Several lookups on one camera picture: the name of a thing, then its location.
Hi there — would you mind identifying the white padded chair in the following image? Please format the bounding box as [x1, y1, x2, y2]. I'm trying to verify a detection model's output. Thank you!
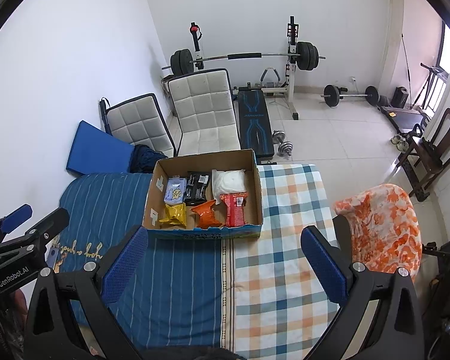
[99, 94, 177, 158]
[168, 68, 241, 156]

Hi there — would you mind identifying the barbell on floor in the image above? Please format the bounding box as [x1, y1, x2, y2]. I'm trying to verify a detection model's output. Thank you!
[321, 85, 380, 107]

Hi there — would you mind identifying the white padded chair left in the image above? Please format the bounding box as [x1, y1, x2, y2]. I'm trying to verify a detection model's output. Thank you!
[99, 94, 177, 158]

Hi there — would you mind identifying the black treadmill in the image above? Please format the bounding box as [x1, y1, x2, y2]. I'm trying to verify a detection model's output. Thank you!
[378, 63, 449, 135]

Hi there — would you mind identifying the orange snack packet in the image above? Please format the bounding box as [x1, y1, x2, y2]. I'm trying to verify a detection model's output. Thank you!
[191, 200, 223, 229]

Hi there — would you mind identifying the white barbell rack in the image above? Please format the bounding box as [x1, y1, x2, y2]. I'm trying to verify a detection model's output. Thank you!
[189, 16, 299, 120]

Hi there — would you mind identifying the blue folded mat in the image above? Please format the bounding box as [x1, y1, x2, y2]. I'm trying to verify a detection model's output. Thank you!
[65, 120, 134, 175]

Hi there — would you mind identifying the red snack packet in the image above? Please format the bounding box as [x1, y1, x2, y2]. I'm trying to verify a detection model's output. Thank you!
[220, 192, 248, 228]

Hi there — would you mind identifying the barbell on rack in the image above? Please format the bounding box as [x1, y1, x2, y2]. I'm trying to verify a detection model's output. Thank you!
[161, 41, 326, 77]

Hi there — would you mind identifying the blue striped cloth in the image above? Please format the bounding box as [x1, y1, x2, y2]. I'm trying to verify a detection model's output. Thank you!
[54, 173, 222, 349]

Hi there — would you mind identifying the white soft bag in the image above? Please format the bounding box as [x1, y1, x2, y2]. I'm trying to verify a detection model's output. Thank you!
[212, 169, 246, 205]

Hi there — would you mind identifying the black snack packet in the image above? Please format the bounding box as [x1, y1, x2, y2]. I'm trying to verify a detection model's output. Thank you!
[184, 172, 211, 206]

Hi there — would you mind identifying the white tissue pack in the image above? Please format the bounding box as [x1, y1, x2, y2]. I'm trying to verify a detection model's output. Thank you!
[164, 177, 187, 206]

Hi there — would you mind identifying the chrome dumbbell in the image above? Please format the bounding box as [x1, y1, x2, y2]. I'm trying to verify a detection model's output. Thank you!
[271, 131, 293, 157]

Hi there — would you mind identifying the dark wooden chair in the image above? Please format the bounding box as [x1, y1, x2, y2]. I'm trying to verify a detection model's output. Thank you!
[396, 108, 450, 203]

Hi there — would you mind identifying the milk carton cardboard box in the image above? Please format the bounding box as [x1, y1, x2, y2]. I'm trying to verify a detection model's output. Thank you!
[142, 149, 263, 240]

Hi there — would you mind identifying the white padded chair right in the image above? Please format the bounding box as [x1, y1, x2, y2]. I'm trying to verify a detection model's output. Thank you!
[168, 68, 241, 156]

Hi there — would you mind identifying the yellow snack packet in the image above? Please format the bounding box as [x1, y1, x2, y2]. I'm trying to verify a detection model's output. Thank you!
[159, 202, 187, 228]

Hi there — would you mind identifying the black weight bench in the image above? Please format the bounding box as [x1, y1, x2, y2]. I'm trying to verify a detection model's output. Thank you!
[236, 87, 275, 163]

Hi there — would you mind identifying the plaid checkered cloth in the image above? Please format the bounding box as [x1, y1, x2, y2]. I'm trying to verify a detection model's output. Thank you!
[221, 164, 338, 359]

